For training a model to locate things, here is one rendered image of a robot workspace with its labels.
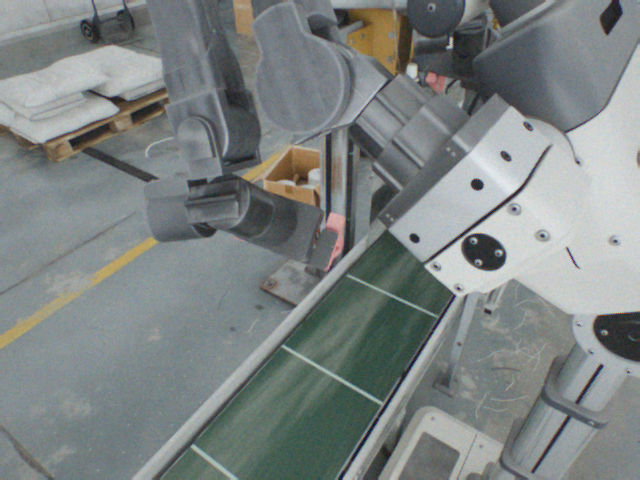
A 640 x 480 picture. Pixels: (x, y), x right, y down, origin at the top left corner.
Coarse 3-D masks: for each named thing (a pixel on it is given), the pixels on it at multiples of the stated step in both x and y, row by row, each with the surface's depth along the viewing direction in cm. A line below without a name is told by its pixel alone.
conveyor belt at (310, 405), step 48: (384, 240) 201; (336, 288) 179; (384, 288) 179; (432, 288) 179; (336, 336) 161; (384, 336) 161; (288, 384) 147; (336, 384) 147; (384, 384) 147; (240, 432) 135; (288, 432) 135; (336, 432) 134
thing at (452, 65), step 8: (448, 48) 91; (448, 56) 90; (456, 56) 84; (464, 56) 83; (472, 56) 82; (440, 64) 89; (448, 64) 89; (456, 64) 85; (464, 64) 84; (440, 72) 89; (448, 72) 88; (456, 72) 87; (464, 72) 86; (472, 72) 86; (464, 80) 87; (472, 80) 87
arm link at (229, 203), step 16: (224, 176) 45; (192, 192) 46; (208, 192) 45; (224, 192) 44; (240, 192) 44; (256, 192) 45; (192, 208) 45; (208, 208) 45; (224, 208) 44; (240, 208) 44; (256, 208) 45; (272, 208) 48; (192, 224) 46; (208, 224) 45; (224, 224) 44; (240, 224) 44; (256, 224) 46
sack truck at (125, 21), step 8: (96, 16) 507; (120, 16) 533; (128, 16) 537; (88, 24) 511; (96, 24) 514; (112, 24) 540; (120, 24) 557; (128, 24) 545; (88, 32) 519; (96, 32) 515; (128, 32) 544; (88, 40) 526; (96, 40) 522; (104, 40) 523; (112, 40) 531; (120, 40) 536; (128, 40) 536; (136, 40) 536
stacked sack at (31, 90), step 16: (64, 64) 333; (80, 64) 333; (16, 80) 313; (32, 80) 310; (48, 80) 312; (64, 80) 313; (80, 80) 318; (96, 80) 326; (16, 96) 301; (32, 96) 298; (48, 96) 305; (64, 96) 314
